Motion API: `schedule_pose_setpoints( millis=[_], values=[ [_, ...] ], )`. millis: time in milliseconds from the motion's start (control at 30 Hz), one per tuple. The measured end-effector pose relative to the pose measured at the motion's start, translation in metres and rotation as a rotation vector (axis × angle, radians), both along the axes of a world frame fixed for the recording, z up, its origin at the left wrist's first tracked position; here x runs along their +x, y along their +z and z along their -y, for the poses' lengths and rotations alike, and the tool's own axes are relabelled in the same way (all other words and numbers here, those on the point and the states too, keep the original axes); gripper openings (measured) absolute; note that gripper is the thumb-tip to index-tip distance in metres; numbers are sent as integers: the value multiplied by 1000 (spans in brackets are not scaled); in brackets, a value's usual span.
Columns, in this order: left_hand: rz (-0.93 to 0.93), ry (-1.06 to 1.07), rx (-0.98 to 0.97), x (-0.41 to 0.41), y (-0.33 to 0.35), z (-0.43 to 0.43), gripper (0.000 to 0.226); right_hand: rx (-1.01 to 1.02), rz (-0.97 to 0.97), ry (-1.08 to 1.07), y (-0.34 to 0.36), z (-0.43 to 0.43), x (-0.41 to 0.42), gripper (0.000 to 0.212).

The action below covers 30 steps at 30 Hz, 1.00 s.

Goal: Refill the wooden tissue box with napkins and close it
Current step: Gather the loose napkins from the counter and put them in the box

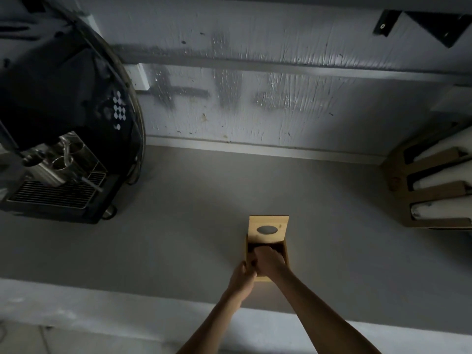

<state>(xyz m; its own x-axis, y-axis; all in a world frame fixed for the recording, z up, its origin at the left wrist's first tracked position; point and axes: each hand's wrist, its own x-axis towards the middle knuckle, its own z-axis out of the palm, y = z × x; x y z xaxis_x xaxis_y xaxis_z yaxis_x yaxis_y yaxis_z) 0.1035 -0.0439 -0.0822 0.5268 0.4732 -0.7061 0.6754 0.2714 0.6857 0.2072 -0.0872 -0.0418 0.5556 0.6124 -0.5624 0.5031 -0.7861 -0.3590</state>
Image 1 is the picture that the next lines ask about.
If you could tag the stainless steel milk pitcher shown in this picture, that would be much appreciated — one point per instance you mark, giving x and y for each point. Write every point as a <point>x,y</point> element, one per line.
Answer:
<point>46,173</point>

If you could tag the person's right hand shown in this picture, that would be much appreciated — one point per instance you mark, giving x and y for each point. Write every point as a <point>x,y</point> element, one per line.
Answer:
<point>271,263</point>

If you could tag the person's left forearm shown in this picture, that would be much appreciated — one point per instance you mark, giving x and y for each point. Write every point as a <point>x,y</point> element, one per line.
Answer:
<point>210,328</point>

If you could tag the black shelf bracket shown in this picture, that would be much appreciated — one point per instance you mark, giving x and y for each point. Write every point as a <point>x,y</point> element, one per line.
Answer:
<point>439,27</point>

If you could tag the person's left hand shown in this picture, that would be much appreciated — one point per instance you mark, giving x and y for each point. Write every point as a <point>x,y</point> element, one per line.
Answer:
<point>239,285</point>

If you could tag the stack of white paper cups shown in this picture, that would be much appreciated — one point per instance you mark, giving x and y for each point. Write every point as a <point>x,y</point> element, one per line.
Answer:
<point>442,178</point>
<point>450,149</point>
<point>442,210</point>

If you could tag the black espresso machine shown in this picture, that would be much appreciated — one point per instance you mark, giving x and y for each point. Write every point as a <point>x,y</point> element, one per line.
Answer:
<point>55,88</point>

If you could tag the wooden napkin box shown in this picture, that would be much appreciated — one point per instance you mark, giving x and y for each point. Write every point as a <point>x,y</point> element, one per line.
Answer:
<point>254,224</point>

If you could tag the wooden cup holder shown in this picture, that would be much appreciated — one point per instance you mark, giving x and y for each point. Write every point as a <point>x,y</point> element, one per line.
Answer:
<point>396,180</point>

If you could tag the person's right forearm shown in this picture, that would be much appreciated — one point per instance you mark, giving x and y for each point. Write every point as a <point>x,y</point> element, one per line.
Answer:
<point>324,313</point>

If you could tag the white wall socket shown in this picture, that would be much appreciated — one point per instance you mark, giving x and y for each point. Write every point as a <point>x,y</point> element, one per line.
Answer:
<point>138,75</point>

